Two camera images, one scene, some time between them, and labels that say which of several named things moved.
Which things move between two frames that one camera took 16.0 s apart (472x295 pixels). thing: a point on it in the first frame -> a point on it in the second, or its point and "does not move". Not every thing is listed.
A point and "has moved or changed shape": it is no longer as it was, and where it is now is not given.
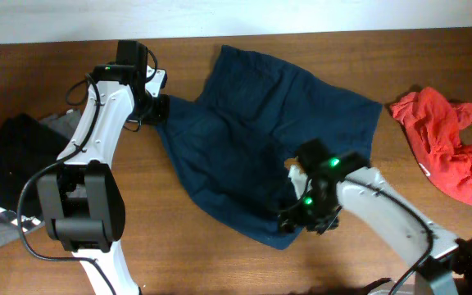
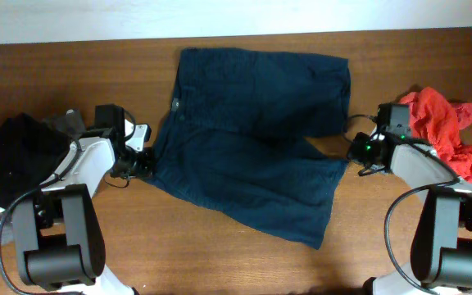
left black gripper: x=161 y=112 -> x=147 y=169
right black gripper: x=291 y=217 -> x=353 y=151
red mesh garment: x=435 y=129 does not move
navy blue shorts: x=230 y=145 has moved or changed shape
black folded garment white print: x=4 y=157 does not move
